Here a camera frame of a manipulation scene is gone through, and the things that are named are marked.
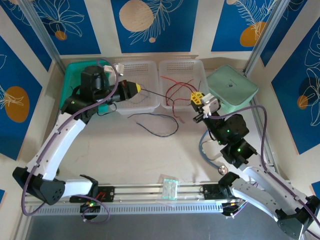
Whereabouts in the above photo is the white plastic basket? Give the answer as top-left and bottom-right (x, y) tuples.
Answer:
(157, 59), (213, 111)
(109, 59), (161, 116)

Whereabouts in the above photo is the green plastic basket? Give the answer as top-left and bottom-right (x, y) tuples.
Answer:
(60, 61), (112, 115)

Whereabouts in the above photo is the black controller board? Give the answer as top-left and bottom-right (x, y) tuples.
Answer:
(79, 199), (102, 221)
(221, 199), (247, 219)

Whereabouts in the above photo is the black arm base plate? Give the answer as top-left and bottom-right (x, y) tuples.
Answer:
(69, 185), (116, 203)
(199, 183), (226, 201)

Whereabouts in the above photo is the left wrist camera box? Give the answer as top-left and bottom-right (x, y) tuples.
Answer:
(103, 63), (125, 76)

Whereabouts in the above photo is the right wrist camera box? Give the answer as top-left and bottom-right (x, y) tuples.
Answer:
(201, 93), (221, 119)

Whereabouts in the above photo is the clear plastic bag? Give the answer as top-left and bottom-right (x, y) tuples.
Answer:
(155, 173), (181, 207)

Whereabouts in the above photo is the red black twisted cable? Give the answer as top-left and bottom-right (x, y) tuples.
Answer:
(159, 75), (202, 106)
(139, 86), (186, 124)

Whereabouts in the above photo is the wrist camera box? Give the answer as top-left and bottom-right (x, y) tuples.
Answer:
(103, 63), (125, 76)
(201, 93), (221, 119)

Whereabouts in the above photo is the mint green zip case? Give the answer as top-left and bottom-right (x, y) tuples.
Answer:
(206, 64), (259, 115)

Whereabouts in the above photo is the blue stethoscope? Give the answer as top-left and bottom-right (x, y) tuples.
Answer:
(198, 129), (229, 176)

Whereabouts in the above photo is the aluminium rail frame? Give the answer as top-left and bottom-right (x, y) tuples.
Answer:
(21, 181), (293, 207)

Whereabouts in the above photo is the grey slotted cable duct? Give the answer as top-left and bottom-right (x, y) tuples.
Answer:
(31, 203), (298, 217)

